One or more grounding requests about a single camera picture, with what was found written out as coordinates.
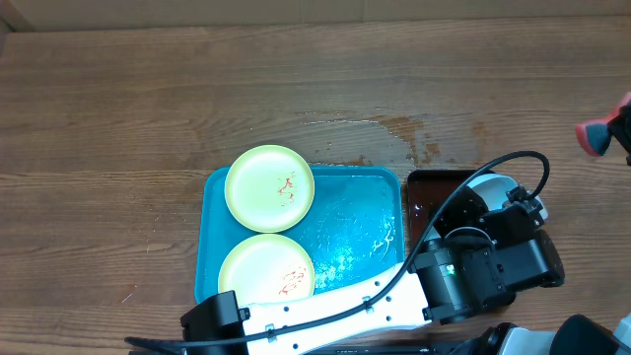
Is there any red black sponge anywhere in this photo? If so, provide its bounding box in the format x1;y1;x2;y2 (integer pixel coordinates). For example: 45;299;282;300
575;92;630;157

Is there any light blue plate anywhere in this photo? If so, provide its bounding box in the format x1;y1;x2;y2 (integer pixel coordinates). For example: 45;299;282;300
466;173;549;226

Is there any yellow plate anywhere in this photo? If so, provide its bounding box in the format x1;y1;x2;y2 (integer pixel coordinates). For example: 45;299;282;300
224;145;316;234
218;234;316;306

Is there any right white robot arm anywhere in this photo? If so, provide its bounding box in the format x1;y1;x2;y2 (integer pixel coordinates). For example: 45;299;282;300
452;96;630;355

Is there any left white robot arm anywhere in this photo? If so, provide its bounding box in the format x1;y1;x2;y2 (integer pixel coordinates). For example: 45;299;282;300
180;182;565;354

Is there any dark red water tray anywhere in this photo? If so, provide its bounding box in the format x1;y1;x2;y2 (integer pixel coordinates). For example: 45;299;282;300
407;170;472;252

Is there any teal plastic tray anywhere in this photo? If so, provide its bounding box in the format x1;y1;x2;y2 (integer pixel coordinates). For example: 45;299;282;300
193;166;406;303

